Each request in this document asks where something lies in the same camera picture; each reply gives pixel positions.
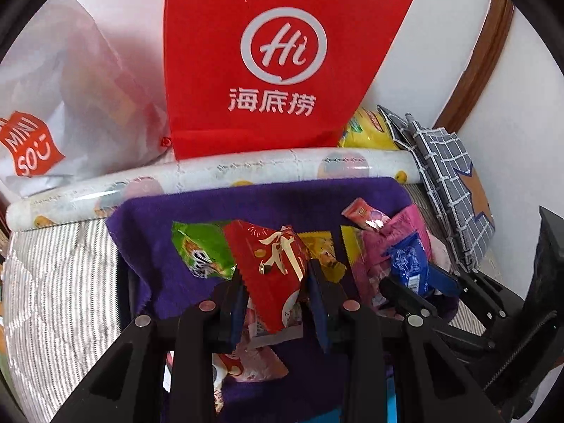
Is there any wooden door frame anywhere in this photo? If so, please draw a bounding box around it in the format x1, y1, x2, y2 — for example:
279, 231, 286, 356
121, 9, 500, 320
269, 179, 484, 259
434, 0, 515, 135

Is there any red white candy packet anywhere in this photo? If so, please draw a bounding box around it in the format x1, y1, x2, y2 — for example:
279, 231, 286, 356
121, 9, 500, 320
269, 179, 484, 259
341, 197, 392, 233
211, 352, 243, 410

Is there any purple towel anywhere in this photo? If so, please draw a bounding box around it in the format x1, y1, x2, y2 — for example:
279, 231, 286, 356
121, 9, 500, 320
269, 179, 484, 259
106, 177, 459, 423

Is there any white plastic shopping bag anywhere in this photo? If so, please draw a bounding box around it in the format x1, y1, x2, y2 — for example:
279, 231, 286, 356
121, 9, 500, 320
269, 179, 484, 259
0, 0, 170, 199

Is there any yellow plastic package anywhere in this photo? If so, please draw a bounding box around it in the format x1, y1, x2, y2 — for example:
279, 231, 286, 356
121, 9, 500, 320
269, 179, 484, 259
337, 106, 399, 151

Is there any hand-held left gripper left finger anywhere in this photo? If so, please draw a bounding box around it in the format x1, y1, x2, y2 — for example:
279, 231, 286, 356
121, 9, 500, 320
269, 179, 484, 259
53, 266, 252, 423

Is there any small pink snack packet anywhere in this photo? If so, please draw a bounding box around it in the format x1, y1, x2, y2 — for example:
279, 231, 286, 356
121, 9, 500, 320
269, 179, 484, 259
227, 341, 289, 382

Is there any yellow snack packet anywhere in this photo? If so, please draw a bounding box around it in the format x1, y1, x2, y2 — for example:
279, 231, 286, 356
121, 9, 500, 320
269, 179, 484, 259
297, 231, 349, 283

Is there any green snack packet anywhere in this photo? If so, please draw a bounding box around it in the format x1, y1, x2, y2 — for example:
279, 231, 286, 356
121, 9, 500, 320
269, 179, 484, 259
171, 220, 239, 280

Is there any red snack packet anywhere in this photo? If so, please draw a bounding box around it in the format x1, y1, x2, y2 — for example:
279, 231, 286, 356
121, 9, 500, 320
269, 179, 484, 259
222, 219, 311, 335

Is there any red paper bag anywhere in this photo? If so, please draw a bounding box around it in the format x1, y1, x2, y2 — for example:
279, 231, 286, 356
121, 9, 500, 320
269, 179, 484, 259
163, 0, 416, 160

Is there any striped quilted mattress pad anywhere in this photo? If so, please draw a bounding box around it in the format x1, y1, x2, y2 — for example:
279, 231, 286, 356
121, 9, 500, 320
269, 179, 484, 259
0, 180, 490, 410

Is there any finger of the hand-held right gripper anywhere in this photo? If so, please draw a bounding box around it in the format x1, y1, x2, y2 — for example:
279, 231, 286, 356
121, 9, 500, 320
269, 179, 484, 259
428, 264, 525, 320
381, 275, 490, 353

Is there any blue checked cloth star patch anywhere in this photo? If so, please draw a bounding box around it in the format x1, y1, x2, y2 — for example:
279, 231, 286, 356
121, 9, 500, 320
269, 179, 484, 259
376, 105, 496, 271

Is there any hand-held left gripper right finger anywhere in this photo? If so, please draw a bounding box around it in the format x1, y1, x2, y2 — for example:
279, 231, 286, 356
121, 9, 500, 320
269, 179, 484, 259
306, 258, 503, 423

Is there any pale pink snack packet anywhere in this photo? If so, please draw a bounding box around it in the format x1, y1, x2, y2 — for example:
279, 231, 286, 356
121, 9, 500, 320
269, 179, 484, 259
244, 297, 305, 350

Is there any white patterned wrapping roll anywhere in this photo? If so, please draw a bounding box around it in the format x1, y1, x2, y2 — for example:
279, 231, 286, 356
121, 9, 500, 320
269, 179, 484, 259
5, 147, 417, 232

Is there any blue snack packet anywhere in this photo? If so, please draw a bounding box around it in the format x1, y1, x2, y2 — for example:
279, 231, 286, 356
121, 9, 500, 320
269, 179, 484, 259
385, 233, 430, 294

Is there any large pink snack bag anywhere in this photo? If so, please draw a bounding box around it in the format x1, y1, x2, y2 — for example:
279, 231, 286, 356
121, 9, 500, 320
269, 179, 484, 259
339, 205, 435, 318

